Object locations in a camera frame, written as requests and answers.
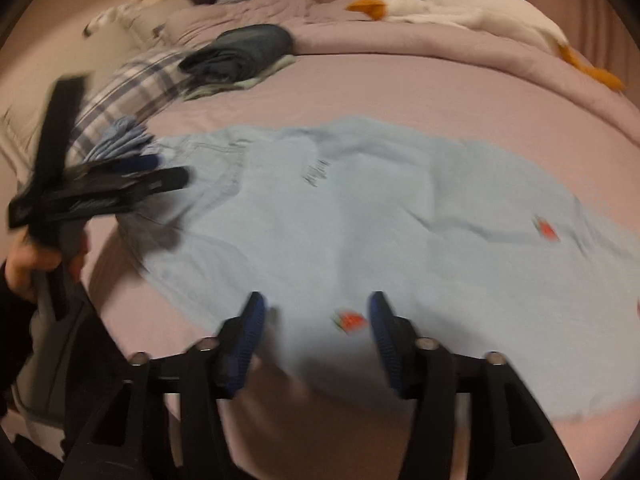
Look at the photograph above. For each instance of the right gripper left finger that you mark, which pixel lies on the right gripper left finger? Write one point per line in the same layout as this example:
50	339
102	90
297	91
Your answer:
161	418

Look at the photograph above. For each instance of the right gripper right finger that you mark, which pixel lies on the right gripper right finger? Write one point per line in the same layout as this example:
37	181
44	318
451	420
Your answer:
510	436

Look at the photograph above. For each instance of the light blue denim pants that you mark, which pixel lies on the light blue denim pants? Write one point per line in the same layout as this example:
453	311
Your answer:
476	246

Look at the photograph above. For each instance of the pale green folded garment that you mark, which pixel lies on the pale green folded garment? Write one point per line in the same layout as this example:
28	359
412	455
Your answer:
195	91

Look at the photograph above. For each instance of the person left hand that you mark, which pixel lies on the person left hand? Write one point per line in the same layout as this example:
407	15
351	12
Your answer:
26	257

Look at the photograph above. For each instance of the dark folded jeans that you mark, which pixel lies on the dark folded jeans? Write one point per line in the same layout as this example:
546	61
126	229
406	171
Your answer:
238	54

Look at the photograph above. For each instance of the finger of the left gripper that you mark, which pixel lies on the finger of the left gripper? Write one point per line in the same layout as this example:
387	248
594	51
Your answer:
121	165
122	191

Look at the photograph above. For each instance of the white goose plush toy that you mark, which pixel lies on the white goose plush toy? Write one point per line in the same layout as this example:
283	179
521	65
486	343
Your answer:
518	20

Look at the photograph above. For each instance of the plaid pillow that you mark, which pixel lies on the plaid pillow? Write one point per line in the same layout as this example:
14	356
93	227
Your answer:
140	88

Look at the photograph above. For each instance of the pink quilted comforter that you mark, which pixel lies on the pink quilted comforter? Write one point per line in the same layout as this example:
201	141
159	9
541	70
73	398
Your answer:
329	28

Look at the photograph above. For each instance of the pink bed sheet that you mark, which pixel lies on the pink bed sheet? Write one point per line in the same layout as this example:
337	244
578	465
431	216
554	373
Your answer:
278	427

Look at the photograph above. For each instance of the blue striped cloth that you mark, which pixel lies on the blue striped cloth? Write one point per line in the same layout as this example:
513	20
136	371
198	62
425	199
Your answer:
124	137

